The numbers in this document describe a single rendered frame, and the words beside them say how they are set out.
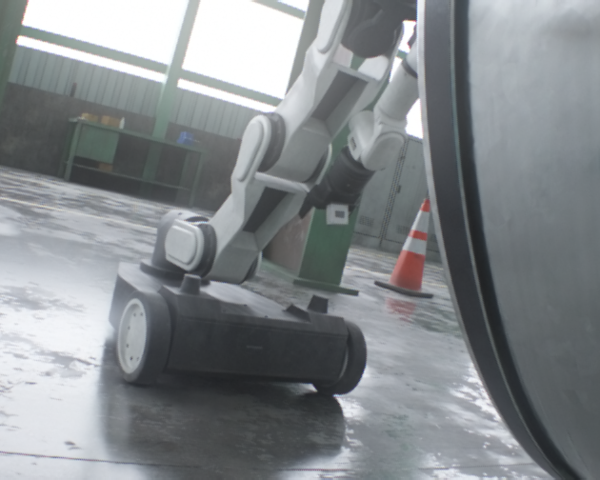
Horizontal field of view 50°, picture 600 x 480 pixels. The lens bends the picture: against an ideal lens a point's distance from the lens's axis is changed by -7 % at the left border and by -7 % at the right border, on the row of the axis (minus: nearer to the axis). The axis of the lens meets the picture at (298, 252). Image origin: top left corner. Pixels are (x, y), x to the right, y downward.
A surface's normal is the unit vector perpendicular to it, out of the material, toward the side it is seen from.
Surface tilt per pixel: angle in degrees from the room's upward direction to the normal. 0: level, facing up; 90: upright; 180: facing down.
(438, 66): 108
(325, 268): 90
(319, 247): 90
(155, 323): 55
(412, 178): 90
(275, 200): 133
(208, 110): 90
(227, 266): 119
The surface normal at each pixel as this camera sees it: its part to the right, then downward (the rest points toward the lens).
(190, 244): -0.81, -0.16
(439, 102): -0.88, 0.18
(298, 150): 0.36, 0.61
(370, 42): 0.22, 0.81
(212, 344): 0.54, 0.19
